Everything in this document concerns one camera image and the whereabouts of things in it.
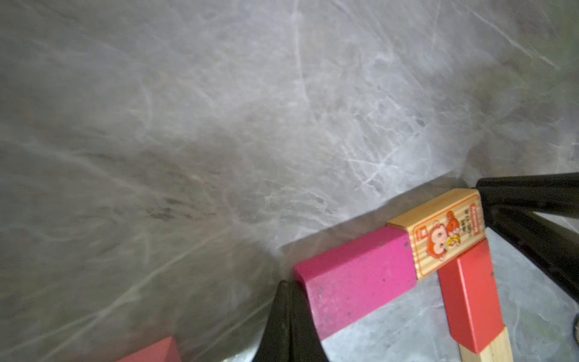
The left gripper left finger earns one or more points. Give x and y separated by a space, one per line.
275 343

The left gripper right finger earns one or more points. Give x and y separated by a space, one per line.
305 343

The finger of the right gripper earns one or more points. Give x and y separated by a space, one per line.
551 194
549 246

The magenta block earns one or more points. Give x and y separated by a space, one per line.
353 280

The red block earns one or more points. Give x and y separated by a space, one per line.
471 299

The pink block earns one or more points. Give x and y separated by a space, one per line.
165 350

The tan wooden block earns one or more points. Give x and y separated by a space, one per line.
499 350

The patterned wooden block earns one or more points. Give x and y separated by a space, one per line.
442 229

